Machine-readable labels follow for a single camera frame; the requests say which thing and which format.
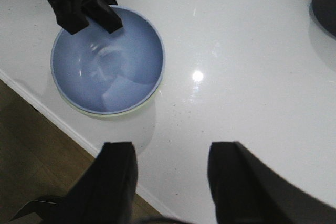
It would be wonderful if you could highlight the dark blue saucepan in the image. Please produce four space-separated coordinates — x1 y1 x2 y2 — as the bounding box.
311 0 335 36

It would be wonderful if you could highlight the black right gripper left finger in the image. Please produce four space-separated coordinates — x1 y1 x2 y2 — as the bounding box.
12 142 138 223

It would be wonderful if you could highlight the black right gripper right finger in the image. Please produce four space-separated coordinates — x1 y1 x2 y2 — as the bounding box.
207 142 335 223

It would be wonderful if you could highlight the blue bowl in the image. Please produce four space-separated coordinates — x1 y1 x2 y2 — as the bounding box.
50 5 166 116

